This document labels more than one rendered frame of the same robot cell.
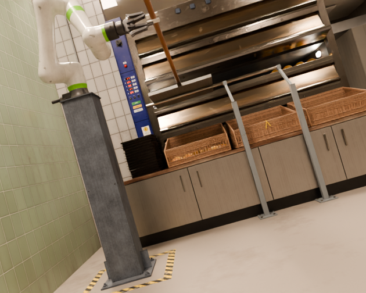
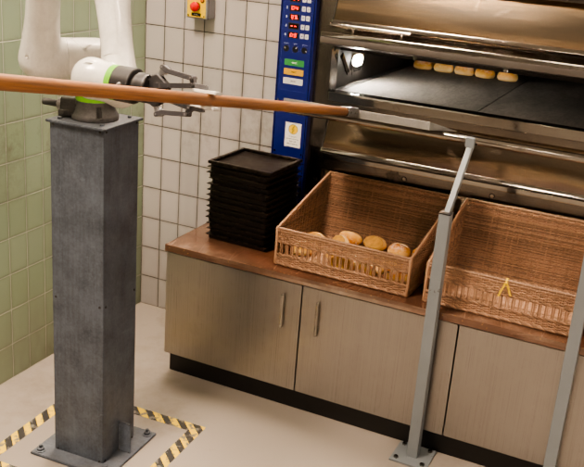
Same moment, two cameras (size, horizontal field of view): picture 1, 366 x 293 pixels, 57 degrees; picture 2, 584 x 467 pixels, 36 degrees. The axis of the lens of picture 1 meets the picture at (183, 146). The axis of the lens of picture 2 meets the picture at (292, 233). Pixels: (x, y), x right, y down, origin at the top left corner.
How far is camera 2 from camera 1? 1.59 m
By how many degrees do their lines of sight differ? 29
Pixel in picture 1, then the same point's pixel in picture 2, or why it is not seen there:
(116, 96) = (260, 27)
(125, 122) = (259, 93)
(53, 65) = (44, 56)
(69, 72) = not seen: hidden behind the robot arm
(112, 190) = (94, 317)
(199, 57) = (476, 20)
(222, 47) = (543, 19)
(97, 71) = not seen: outside the picture
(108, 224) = (71, 363)
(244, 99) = (535, 170)
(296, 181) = (504, 430)
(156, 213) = (217, 334)
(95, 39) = not seen: hidden behind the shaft
